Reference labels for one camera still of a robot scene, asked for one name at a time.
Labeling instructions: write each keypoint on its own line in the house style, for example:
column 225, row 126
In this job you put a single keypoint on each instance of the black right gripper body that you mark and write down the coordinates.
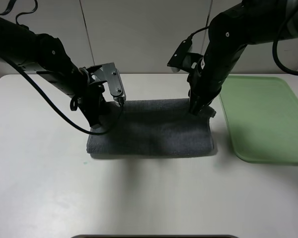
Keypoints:
column 201, row 98

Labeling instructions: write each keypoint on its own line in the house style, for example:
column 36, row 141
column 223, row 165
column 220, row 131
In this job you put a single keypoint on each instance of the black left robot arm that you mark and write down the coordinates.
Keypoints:
column 46, row 56

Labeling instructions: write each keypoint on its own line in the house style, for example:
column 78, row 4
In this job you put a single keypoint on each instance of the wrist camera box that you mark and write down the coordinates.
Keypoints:
column 183, row 58
column 108, row 73

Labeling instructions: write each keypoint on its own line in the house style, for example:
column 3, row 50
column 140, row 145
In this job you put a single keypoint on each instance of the light green plastic tray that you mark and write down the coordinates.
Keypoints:
column 261, row 114

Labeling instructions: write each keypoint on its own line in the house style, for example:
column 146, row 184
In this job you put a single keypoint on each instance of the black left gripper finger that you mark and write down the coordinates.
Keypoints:
column 93, row 119

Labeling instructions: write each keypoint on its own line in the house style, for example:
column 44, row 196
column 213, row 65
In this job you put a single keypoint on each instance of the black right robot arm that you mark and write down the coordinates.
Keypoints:
column 250, row 22

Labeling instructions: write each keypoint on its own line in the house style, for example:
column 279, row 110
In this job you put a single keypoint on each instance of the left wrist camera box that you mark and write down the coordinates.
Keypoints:
column 108, row 73

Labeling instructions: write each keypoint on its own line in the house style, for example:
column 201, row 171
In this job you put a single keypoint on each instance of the grey towel with orange patches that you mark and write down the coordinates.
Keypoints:
column 153, row 128

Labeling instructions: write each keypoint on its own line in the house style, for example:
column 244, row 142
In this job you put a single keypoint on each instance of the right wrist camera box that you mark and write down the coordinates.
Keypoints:
column 183, row 58

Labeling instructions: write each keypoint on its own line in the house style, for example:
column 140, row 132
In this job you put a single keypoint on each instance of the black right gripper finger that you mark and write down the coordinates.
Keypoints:
column 207, row 110
column 194, row 106

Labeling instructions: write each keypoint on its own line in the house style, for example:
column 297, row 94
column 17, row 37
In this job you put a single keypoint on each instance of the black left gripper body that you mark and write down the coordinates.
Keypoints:
column 91, row 102

